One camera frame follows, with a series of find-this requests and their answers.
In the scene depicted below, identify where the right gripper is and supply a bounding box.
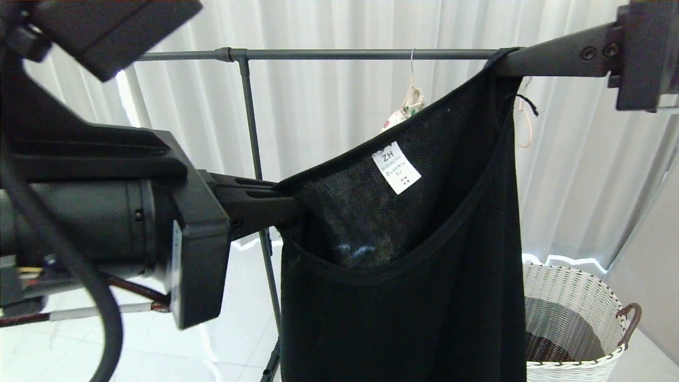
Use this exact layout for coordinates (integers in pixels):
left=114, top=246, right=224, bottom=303
left=487, top=0, right=679, bottom=112

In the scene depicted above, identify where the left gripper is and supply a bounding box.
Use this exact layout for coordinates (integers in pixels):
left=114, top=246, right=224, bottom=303
left=0, top=169, right=308, bottom=331

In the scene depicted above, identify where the pink clothes hanger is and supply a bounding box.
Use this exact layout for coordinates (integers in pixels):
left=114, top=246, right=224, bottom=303
left=516, top=77, right=534, bottom=149
left=381, top=49, right=426, bottom=133

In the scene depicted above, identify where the cream printed garment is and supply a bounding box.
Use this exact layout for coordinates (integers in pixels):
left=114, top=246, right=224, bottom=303
left=380, top=88, right=426, bottom=133

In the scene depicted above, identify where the black garment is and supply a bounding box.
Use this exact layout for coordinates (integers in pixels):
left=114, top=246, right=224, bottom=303
left=272, top=47, right=540, bottom=382

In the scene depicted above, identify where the black clothes rack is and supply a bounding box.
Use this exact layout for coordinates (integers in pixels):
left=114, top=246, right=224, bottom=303
left=135, top=47, right=504, bottom=382

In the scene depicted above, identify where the white laundry basket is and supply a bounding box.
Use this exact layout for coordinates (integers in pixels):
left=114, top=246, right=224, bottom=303
left=523, top=263, right=642, bottom=382

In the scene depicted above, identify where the white curtain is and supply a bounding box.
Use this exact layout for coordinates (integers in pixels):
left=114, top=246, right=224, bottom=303
left=21, top=0, right=679, bottom=274

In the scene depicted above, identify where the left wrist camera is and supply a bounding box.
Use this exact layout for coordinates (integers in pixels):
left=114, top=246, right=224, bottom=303
left=0, top=0, right=204, bottom=181

